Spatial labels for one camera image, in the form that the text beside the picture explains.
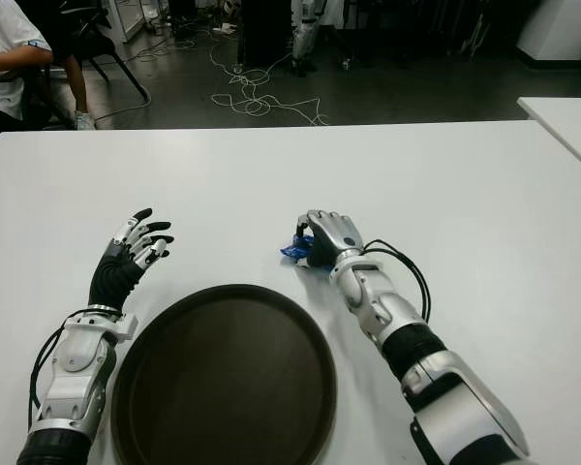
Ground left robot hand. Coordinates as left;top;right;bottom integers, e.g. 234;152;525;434
87;207;175;311

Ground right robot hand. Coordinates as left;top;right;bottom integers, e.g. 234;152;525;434
294;208;367;270

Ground blue Oreo packet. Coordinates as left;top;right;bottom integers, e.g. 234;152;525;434
279;232;316;265

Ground round dark brown tray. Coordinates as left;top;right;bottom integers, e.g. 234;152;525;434
110;284;339;465

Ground black chair with armrest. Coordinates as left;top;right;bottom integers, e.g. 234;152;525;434
0;62;74;130

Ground white humanoid robot legs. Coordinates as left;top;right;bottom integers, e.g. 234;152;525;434
290;0;328;78

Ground black cabinet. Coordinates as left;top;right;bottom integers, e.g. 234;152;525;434
239;0;295;68

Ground black chair with sled legs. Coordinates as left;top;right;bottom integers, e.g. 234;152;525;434
47;0;152;128

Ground person in white shirt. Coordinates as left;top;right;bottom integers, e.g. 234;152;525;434
0;0;98;149

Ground white display cabinet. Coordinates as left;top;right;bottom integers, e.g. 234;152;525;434
99;0;147;45

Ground white side table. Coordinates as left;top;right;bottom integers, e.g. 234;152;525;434
516;96;581;178

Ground white block with black base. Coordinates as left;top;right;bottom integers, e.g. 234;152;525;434
515;0;581;63

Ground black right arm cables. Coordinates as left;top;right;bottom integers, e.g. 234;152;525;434
362;237;433;322

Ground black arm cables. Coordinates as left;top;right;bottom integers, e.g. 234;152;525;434
27;304;96;430
362;237;433;322

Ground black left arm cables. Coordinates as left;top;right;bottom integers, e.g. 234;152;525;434
27;304;96;430

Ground white cable on floor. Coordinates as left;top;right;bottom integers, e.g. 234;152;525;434
207;28;331;127

